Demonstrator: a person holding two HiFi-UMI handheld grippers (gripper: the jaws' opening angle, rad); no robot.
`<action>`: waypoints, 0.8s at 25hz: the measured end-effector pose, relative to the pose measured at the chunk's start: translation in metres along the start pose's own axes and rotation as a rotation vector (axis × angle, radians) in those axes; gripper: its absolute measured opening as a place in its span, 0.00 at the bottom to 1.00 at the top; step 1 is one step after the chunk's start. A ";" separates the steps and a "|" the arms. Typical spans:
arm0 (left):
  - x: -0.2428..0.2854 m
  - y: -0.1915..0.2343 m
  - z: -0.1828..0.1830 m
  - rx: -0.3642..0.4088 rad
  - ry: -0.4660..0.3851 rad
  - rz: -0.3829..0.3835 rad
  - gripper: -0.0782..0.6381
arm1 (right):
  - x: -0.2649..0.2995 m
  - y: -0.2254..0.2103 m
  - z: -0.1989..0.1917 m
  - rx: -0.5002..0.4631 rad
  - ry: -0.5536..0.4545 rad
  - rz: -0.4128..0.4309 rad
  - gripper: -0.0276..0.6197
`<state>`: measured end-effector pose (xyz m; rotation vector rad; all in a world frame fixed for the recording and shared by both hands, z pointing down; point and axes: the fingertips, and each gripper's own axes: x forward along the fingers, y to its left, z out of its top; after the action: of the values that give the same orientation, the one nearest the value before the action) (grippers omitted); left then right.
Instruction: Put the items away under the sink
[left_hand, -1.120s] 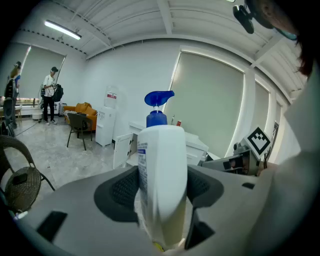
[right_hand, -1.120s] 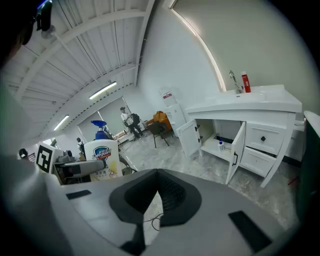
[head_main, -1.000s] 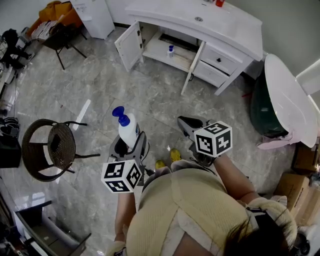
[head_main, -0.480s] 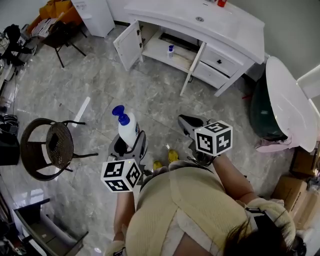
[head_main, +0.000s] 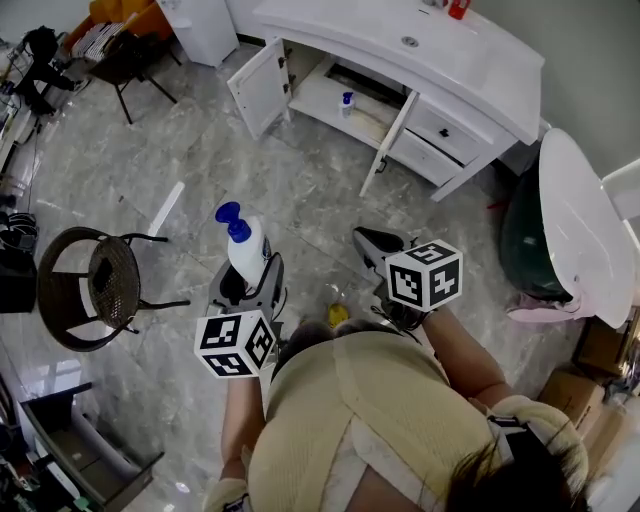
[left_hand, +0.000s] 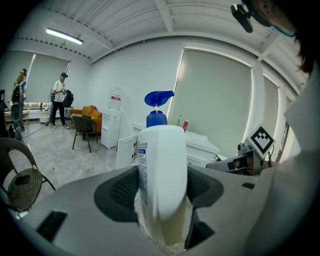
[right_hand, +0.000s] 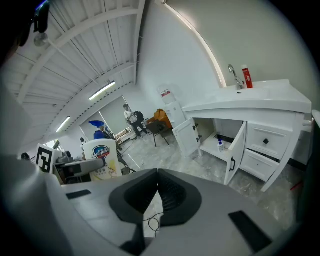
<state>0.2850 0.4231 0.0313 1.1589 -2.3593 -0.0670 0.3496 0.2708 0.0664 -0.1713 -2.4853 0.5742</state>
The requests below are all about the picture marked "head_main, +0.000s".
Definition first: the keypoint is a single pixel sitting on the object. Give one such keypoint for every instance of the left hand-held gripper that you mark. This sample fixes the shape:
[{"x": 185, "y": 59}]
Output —
[{"x": 235, "y": 345}]

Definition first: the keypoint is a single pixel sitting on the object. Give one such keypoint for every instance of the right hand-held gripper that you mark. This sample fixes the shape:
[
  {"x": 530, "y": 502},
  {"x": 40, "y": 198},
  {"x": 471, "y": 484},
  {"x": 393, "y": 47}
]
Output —
[{"x": 425, "y": 275}]

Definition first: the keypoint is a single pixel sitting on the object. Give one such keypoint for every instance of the white bottle blue spray cap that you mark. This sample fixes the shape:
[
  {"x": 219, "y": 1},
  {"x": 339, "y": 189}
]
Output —
[{"x": 247, "y": 250}]

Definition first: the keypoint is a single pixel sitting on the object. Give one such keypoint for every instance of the small white bottle blue cap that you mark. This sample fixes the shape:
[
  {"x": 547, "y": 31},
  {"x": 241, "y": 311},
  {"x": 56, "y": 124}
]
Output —
[{"x": 346, "y": 106}]

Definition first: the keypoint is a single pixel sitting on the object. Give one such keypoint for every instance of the white sink vanity cabinet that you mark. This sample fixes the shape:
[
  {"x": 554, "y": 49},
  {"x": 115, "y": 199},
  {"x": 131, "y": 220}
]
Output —
[{"x": 450, "y": 75}]

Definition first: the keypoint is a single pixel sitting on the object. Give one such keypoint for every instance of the person's left forearm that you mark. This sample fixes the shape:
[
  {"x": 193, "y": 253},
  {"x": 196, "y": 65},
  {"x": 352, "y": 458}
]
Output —
[{"x": 240, "y": 430}]

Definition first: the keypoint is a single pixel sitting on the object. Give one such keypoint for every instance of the person's right forearm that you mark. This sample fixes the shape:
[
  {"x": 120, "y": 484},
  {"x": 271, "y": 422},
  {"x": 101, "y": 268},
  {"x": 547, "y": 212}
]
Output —
[{"x": 465, "y": 350}]

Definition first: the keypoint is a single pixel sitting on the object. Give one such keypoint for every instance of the metal sink drain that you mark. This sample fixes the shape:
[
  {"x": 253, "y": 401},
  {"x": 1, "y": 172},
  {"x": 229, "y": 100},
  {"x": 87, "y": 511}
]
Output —
[{"x": 410, "y": 41}]

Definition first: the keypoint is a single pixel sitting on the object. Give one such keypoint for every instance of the yellow slipper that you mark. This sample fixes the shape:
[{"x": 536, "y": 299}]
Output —
[{"x": 338, "y": 315}]

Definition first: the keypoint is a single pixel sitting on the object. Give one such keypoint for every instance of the white cabinet door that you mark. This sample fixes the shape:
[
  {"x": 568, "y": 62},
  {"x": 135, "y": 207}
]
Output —
[
  {"x": 390, "y": 142},
  {"x": 260, "y": 87}
]

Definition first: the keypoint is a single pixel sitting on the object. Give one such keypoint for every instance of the white flat strip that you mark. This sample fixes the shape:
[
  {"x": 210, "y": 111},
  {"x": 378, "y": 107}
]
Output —
[{"x": 166, "y": 209}]

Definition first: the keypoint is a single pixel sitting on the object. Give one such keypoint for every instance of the dark wicker round chair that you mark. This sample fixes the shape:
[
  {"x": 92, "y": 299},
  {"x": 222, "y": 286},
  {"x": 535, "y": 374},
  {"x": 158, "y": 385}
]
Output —
[{"x": 112, "y": 285}]

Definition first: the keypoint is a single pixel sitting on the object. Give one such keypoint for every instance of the dark green bin bag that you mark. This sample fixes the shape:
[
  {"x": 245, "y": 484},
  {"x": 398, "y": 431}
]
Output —
[{"x": 525, "y": 240}]

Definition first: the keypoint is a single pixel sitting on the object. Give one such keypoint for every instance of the person's beige knit top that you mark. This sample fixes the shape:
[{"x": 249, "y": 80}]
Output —
[{"x": 365, "y": 400}]

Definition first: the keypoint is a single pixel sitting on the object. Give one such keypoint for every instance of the white toilet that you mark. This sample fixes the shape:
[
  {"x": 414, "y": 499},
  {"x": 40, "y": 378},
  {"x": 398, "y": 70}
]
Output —
[{"x": 580, "y": 220}]

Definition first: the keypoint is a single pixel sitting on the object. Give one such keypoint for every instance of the black low shelf table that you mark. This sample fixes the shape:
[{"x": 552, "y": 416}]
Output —
[{"x": 85, "y": 445}]

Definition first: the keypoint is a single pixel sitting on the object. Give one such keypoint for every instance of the black bag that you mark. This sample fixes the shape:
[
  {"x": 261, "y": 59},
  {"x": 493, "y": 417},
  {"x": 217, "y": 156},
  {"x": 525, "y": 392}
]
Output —
[{"x": 17, "y": 270}]

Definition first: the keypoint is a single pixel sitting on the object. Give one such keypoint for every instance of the red bottle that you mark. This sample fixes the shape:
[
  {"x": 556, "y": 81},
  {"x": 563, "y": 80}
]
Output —
[{"x": 458, "y": 8}]

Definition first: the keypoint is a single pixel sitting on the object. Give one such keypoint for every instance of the brown cardboard box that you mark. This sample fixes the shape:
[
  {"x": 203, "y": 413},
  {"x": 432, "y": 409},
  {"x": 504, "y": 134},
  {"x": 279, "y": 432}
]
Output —
[{"x": 572, "y": 397}]

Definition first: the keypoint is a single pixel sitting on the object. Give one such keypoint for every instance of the orange sofa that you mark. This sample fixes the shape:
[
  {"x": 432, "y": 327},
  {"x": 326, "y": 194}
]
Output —
[{"x": 120, "y": 15}]

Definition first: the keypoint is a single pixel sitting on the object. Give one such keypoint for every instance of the black metal frame chair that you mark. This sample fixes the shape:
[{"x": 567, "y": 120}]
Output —
[{"x": 122, "y": 62}]

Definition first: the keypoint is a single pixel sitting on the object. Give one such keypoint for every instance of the white pedestal cabinet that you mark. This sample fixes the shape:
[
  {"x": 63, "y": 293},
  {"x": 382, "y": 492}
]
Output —
[{"x": 205, "y": 27}]

